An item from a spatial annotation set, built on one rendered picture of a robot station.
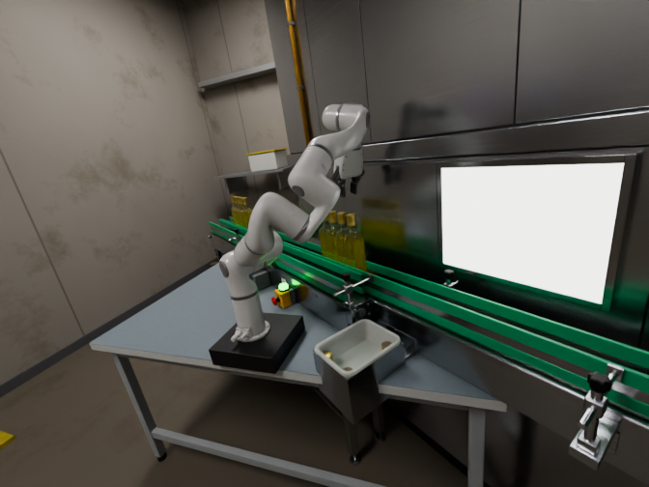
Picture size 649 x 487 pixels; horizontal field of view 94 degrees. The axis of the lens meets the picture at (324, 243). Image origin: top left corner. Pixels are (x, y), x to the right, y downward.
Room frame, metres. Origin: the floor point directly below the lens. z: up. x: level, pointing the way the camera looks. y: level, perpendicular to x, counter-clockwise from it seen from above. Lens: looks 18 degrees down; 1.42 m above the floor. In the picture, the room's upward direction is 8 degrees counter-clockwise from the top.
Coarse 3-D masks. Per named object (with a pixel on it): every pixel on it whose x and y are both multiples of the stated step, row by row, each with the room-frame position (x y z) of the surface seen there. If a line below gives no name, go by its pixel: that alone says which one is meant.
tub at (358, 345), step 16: (368, 320) 0.88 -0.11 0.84; (336, 336) 0.82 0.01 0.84; (352, 336) 0.85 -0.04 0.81; (368, 336) 0.87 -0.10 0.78; (384, 336) 0.81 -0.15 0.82; (320, 352) 0.75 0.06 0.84; (336, 352) 0.81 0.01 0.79; (352, 352) 0.82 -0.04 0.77; (368, 352) 0.81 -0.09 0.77; (384, 352) 0.71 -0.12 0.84; (336, 368) 0.68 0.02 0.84
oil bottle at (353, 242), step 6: (348, 234) 1.09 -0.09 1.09; (354, 234) 1.07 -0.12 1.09; (360, 234) 1.08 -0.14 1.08; (348, 240) 1.08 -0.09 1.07; (354, 240) 1.06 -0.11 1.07; (360, 240) 1.08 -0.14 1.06; (348, 246) 1.08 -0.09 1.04; (354, 246) 1.06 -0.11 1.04; (360, 246) 1.08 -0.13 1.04; (348, 252) 1.09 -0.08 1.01; (354, 252) 1.06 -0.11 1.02; (360, 252) 1.07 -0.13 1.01; (348, 258) 1.09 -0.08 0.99; (354, 258) 1.06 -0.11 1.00; (360, 258) 1.07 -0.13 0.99; (348, 264) 1.10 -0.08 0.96; (354, 264) 1.06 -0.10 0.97; (360, 264) 1.07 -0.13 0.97; (366, 270) 1.09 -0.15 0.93
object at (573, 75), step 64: (320, 0) 1.36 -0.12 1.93; (384, 0) 1.09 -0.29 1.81; (448, 0) 0.91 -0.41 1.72; (512, 0) 0.78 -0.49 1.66; (576, 0) 0.68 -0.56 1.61; (640, 0) 0.60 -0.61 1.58; (320, 64) 1.41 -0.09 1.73; (384, 64) 1.11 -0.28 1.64; (448, 64) 0.92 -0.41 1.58; (512, 64) 0.78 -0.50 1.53; (576, 64) 0.67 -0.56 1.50; (640, 64) 0.59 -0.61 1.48; (320, 128) 1.46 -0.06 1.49; (384, 128) 1.13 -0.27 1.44; (448, 128) 0.92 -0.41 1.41; (512, 128) 0.75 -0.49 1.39; (576, 128) 0.65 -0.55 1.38; (640, 128) 0.56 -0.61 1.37; (640, 192) 0.57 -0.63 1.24; (384, 256) 1.17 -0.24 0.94; (640, 256) 0.55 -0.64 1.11; (576, 320) 0.63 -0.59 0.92; (640, 320) 0.54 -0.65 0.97
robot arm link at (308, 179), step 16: (304, 160) 0.81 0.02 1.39; (320, 160) 0.81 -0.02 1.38; (304, 176) 0.77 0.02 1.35; (320, 176) 0.79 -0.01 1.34; (304, 192) 0.78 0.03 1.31; (320, 192) 0.78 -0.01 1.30; (336, 192) 0.79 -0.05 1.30; (320, 208) 0.79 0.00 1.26; (320, 224) 0.80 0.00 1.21; (304, 240) 0.79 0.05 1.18
